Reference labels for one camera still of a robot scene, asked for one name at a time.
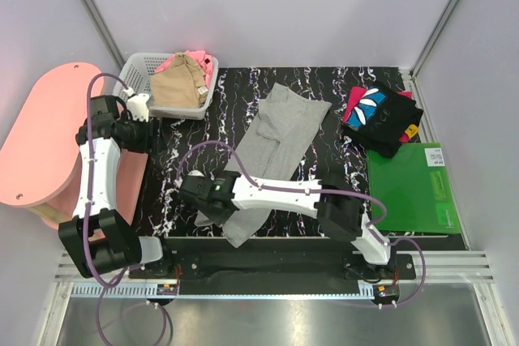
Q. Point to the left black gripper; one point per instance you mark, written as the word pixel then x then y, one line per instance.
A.
pixel 155 140

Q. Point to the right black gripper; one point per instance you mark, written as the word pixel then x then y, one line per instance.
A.
pixel 217 219

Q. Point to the grey t shirt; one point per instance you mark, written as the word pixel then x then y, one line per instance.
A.
pixel 273 147

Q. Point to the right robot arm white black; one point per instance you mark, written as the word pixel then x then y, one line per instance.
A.
pixel 337 209

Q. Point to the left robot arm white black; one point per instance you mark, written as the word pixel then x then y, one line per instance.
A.
pixel 97 238

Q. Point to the white plastic laundry basket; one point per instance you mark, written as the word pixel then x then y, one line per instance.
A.
pixel 137 72

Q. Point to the beige t shirt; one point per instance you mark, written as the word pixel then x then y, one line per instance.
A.
pixel 181 85

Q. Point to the pink t shirt in basket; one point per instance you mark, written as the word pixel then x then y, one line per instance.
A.
pixel 204 60

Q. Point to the pink oval tiered shelf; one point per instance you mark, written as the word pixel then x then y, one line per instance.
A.
pixel 40 159

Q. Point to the black printed folded t shirt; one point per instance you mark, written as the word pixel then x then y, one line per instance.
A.
pixel 380 118

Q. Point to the green folding board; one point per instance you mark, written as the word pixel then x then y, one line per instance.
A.
pixel 414 187

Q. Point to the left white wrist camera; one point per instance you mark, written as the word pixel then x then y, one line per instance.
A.
pixel 137 105

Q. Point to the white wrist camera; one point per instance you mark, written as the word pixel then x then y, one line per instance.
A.
pixel 137 105
pixel 195 173

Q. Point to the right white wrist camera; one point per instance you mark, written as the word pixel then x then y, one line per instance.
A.
pixel 195 173

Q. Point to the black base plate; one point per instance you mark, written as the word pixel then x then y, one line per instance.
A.
pixel 270 266

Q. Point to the left aluminium frame post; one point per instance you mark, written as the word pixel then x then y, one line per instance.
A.
pixel 104 32

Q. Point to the aluminium frame post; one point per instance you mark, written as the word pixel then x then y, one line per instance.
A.
pixel 438 29
pixel 104 32

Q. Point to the aluminium front rail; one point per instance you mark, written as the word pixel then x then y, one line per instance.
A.
pixel 439 268

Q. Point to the right aluminium frame post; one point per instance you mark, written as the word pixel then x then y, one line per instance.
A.
pixel 438 29

